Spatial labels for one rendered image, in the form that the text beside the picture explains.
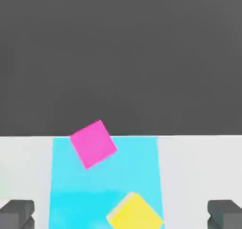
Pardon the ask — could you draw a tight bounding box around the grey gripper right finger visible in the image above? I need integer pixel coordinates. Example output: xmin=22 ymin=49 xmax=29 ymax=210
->
xmin=207 ymin=199 xmax=242 ymax=229

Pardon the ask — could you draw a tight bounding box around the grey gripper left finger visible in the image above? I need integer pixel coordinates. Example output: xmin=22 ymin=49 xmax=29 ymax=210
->
xmin=0 ymin=199 xmax=35 ymax=229

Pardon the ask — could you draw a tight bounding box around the small yellow cube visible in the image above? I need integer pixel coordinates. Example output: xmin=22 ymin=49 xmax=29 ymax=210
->
xmin=106 ymin=191 xmax=164 ymax=229

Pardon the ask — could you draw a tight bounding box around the small pink cube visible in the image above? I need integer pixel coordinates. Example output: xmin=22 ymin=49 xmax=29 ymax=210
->
xmin=69 ymin=119 xmax=118 ymax=171

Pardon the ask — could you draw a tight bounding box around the large cyan box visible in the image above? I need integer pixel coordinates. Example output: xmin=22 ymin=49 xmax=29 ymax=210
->
xmin=48 ymin=135 xmax=164 ymax=229

